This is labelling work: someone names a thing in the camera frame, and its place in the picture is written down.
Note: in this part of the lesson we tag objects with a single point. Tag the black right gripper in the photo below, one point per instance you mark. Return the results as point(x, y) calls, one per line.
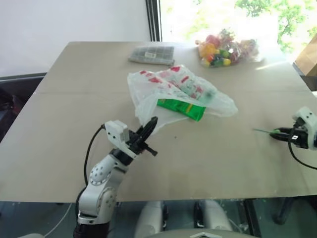
point(299, 138)

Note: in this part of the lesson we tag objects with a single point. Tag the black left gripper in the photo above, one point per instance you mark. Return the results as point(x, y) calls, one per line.
point(137, 145)

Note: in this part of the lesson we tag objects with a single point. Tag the thin green strip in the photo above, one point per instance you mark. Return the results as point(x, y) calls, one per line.
point(262, 130)

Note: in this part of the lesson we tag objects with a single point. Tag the white red-printed plastic bag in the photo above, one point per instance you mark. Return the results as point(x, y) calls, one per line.
point(178, 84)

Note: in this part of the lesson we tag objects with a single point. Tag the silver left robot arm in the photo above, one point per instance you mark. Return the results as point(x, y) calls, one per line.
point(99, 196)

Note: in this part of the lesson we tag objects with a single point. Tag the clear bag of colourful toys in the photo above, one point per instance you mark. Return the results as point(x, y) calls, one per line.
point(226, 49)

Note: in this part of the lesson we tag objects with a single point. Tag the green snack package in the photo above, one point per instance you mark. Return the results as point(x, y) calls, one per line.
point(185, 107)

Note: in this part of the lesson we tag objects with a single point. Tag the brown cardboard table cover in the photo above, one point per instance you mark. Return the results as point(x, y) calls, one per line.
point(74, 124)

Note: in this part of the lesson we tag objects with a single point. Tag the brown cardboard box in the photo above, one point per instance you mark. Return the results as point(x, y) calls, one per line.
point(308, 57)

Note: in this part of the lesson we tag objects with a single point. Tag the silver robot left leg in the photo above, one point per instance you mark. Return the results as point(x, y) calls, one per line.
point(151, 218)

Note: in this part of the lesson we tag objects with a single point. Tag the silver robot leg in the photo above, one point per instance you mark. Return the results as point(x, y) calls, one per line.
point(214, 215)
point(151, 218)

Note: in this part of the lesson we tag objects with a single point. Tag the black table leg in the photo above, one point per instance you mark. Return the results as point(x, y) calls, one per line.
point(252, 218)

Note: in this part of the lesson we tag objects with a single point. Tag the silver robot right leg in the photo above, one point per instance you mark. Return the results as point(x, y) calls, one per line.
point(214, 215)

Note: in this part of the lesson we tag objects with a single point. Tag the grey robot torso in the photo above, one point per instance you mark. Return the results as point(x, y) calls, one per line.
point(203, 233)

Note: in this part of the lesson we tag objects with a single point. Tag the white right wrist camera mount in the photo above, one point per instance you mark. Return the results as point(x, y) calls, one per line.
point(308, 119)

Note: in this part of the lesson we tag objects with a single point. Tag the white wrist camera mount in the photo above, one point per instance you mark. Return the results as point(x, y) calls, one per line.
point(116, 132)
point(308, 119)

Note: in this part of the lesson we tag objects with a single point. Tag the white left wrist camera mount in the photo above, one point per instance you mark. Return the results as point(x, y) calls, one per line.
point(116, 132)

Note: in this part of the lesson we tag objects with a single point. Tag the black window frame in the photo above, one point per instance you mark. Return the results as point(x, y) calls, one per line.
point(153, 19)

